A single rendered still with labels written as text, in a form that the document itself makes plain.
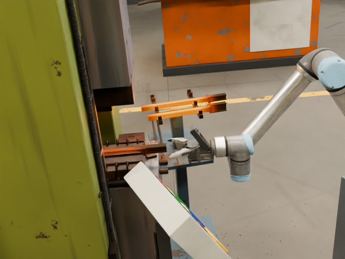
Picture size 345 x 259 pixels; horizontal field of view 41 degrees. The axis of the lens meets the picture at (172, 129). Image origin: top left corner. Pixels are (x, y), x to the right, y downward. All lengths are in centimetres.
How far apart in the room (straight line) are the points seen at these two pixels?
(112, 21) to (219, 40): 393
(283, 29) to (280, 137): 184
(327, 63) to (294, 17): 370
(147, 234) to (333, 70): 103
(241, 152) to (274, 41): 370
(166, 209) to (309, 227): 190
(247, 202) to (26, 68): 222
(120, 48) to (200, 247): 73
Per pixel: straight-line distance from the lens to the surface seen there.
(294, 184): 350
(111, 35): 162
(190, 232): 130
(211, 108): 235
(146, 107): 242
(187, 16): 536
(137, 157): 195
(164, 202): 134
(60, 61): 138
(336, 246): 281
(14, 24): 138
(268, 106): 209
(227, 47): 551
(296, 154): 385
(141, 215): 199
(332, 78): 190
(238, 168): 202
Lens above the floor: 199
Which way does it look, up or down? 28 degrees down
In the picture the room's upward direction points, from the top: 5 degrees counter-clockwise
